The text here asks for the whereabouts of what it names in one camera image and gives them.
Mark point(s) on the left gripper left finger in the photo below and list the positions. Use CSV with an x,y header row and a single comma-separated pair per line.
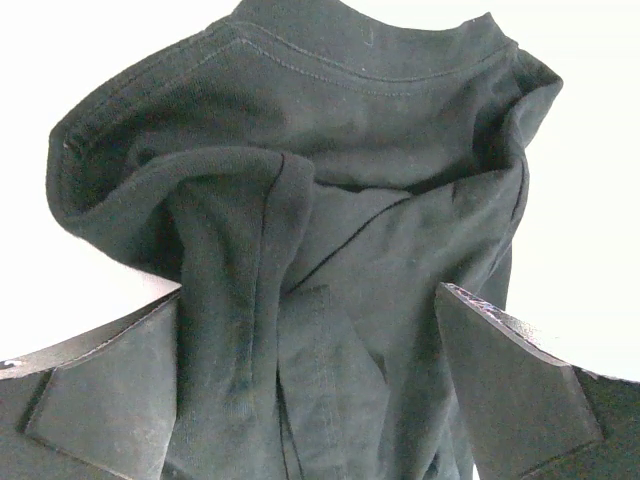
x,y
101,405

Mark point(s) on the black daisy print t-shirt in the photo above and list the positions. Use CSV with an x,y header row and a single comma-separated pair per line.
x,y
309,175

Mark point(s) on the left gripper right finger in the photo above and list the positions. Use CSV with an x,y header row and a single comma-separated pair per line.
x,y
529,414

